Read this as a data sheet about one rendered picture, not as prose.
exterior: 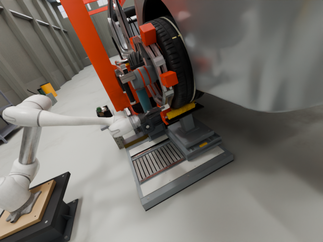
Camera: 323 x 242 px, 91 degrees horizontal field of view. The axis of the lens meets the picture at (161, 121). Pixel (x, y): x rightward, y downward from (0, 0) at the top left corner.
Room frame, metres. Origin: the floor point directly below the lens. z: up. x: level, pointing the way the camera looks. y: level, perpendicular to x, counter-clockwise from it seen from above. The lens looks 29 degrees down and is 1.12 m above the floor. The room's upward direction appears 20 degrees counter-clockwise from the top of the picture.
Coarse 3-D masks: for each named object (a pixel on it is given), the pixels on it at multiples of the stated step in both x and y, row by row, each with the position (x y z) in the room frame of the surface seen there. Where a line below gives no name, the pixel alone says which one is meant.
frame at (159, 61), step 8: (136, 40) 1.26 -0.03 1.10; (136, 48) 1.38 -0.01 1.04; (152, 48) 1.09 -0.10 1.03; (152, 56) 1.01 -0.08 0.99; (160, 56) 1.00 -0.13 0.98; (160, 64) 0.98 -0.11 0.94; (160, 72) 0.98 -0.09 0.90; (160, 80) 0.99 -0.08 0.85; (168, 88) 1.00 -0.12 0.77; (152, 96) 1.38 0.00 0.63; (160, 96) 1.33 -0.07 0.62; (168, 96) 1.00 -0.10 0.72; (160, 104) 1.20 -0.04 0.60
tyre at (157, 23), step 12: (156, 24) 1.12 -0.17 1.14; (168, 24) 1.11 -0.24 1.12; (156, 36) 1.08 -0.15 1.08; (168, 36) 1.02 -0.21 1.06; (168, 48) 0.98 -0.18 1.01; (180, 48) 0.98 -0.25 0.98; (168, 60) 0.99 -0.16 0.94; (180, 60) 0.96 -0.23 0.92; (180, 72) 0.94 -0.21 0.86; (192, 72) 0.96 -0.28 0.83; (180, 84) 0.95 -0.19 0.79; (192, 84) 0.97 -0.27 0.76; (180, 96) 0.98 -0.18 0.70; (192, 96) 1.02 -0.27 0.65
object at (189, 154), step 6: (168, 132) 1.46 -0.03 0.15; (174, 138) 1.31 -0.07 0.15; (210, 138) 1.09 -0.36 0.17; (216, 138) 1.07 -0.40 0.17; (174, 144) 1.26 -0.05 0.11; (180, 144) 1.19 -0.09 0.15; (198, 144) 1.10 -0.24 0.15; (204, 144) 1.04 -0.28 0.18; (210, 144) 1.05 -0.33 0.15; (216, 144) 1.06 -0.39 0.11; (180, 150) 1.13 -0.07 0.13; (186, 150) 1.08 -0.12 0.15; (192, 150) 1.03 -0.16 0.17; (198, 150) 1.02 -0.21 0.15; (204, 150) 1.04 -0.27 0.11; (186, 156) 1.00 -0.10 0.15; (192, 156) 1.01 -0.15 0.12
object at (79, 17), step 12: (60, 0) 1.59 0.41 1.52; (72, 0) 1.61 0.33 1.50; (72, 12) 1.60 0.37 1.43; (84, 12) 1.62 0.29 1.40; (72, 24) 1.59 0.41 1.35; (84, 24) 1.61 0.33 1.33; (84, 36) 1.60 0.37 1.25; (96, 36) 1.62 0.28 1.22; (84, 48) 1.59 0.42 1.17; (96, 48) 1.61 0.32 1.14; (96, 60) 1.60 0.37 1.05; (108, 60) 1.62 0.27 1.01; (96, 72) 1.59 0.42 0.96; (108, 72) 1.61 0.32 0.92; (108, 84) 1.60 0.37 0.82; (120, 96) 1.61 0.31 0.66; (120, 108) 1.60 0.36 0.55
